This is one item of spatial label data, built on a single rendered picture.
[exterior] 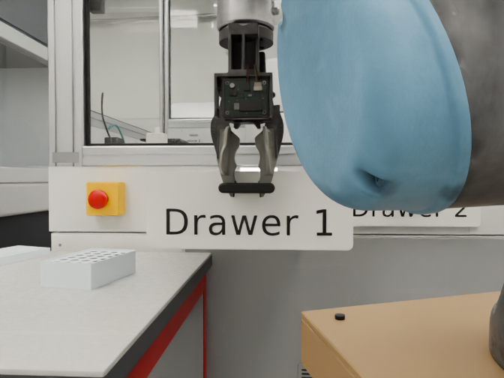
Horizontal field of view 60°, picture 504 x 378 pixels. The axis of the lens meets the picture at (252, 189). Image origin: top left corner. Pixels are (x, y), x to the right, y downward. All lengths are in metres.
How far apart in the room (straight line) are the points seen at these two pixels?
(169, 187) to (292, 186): 0.17
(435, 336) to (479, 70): 0.22
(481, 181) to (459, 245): 0.83
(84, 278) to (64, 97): 0.51
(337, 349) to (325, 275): 0.66
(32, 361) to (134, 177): 0.62
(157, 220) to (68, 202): 0.45
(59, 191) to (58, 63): 0.28
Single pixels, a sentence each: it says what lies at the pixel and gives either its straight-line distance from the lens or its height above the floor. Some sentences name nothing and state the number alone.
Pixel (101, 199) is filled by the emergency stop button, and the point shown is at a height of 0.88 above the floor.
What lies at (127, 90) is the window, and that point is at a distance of 1.04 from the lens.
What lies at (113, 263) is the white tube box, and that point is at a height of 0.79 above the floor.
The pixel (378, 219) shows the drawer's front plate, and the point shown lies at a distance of 0.95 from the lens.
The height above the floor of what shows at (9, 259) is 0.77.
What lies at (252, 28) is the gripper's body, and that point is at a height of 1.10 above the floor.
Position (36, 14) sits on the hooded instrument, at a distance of 1.80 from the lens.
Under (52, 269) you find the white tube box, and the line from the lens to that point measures 0.70.
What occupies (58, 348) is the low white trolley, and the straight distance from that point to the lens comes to 0.47.
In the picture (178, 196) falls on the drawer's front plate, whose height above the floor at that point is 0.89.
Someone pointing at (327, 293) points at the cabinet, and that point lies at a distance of 0.98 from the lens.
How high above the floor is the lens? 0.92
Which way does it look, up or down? 1 degrees down
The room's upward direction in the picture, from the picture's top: straight up
